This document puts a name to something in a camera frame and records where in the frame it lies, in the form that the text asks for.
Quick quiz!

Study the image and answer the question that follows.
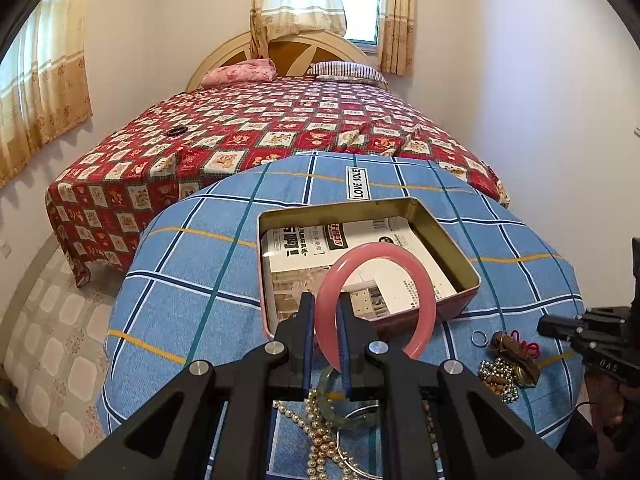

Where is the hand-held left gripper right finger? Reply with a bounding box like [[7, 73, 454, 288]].
[[334, 300, 581, 480]]

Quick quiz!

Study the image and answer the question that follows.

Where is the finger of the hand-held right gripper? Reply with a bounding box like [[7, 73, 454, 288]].
[[537, 315, 588, 351]]

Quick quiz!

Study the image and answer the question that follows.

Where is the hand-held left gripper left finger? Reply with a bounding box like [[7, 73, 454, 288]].
[[65, 292, 321, 480]]

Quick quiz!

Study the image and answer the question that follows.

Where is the green jade bangle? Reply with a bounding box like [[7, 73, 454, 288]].
[[316, 364, 383, 431]]

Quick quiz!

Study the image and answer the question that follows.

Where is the brown bead bracelet red cord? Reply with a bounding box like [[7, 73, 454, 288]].
[[490, 329, 542, 388]]

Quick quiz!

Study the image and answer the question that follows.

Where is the shiny metal bead necklace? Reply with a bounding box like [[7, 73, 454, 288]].
[[477, 357, 518, 403]]

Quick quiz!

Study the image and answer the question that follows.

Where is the pearl necklace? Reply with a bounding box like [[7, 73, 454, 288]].
[[274, 387, 346, 480]]

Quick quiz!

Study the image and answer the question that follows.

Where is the thin silver bangle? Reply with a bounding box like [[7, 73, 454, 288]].
[[336, 405, 386, 480]]

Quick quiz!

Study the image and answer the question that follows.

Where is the pink bangle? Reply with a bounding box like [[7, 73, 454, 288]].
[[314, 241, 432, 373]]

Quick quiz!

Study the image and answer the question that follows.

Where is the small brown bead bracelet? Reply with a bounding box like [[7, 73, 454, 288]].
[[424, 400, 443, 466]]

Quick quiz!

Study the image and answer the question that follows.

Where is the pink tin box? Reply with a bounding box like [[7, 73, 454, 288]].
[[256, 197, 482, 343]]

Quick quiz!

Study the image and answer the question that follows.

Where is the person's right hand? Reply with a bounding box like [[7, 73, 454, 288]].
[[585, 372, 633, 453]]

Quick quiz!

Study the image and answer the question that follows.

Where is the white printed leaflet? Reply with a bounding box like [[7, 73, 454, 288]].
[[260, 216, 458, 333]]

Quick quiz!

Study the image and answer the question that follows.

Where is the person's dark clothing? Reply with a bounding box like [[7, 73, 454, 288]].
[[545, 397, 640, 480]]

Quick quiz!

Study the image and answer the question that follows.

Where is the blue plaid cloth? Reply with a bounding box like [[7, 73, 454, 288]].
[[97, 152, 586, 480]]

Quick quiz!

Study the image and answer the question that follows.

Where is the red patterned bed quilt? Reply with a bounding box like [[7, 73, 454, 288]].
[[45, 76, 511, 286]]

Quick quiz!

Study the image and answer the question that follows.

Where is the striped pillow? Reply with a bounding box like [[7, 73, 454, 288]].
[[307, 61, 390, 86]]

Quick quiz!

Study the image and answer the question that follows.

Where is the pink pillow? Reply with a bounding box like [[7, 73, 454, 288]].
[[201, 58, 278, 86]]

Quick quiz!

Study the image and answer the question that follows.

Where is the cream wooden headboard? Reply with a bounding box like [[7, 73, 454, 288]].
[[186, 30, 381, 93]]

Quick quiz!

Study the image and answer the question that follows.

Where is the long beige floral curtain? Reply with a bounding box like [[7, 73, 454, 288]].
[[377, 0, 417, 77]]

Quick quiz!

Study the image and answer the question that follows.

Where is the window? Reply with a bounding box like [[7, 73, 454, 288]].
[[335, 0, 383, 53]]

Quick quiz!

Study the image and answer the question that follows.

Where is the wide beige floral curtain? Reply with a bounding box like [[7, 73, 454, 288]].
[[0, 0, 93, 188]]

